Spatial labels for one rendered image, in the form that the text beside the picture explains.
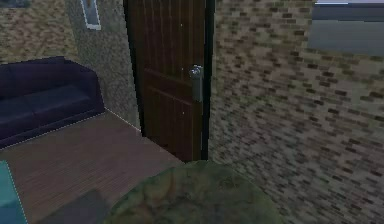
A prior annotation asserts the dark purple sofa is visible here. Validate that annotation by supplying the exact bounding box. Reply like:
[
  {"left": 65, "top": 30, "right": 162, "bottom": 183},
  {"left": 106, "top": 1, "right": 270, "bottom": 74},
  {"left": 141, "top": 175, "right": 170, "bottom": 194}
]
[{"left": 0, "top": 55, "right": 106, "bottom": 150}]

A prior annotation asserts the dark brown wooden door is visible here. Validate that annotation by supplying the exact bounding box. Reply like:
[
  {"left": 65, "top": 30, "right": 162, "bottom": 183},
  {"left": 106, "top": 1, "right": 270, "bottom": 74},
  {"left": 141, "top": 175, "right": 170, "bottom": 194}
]
[{"left": 123, "top": 0, "right": 216, "bottom": 164}]

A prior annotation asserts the silver door handle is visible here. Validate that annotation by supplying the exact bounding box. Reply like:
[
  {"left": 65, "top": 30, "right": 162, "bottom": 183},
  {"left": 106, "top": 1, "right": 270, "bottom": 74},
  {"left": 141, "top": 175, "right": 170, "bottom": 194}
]
[{"left": 188, "top": 64, "right": 204, "bottom": 103}]

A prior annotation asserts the dark framed wall picture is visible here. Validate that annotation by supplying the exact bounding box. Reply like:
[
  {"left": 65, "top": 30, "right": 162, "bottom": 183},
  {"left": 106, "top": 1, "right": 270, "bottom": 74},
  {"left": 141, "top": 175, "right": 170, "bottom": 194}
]
[{"left": 0, "top": 0, "right": 32, "bottom": 9}]

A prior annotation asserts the white framed wall picture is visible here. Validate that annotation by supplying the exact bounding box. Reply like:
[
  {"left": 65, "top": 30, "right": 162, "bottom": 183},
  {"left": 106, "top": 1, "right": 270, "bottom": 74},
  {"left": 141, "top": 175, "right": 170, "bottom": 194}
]
[{"left": 79, "top": 0, "right": 102, "bottom": 31}]

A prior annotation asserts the teal flat object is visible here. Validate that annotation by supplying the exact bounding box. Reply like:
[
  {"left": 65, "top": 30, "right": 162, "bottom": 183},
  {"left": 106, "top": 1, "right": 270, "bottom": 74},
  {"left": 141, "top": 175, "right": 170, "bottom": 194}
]
[{"left": 0, "top": 160, "right": 28, "bottom": 224}]

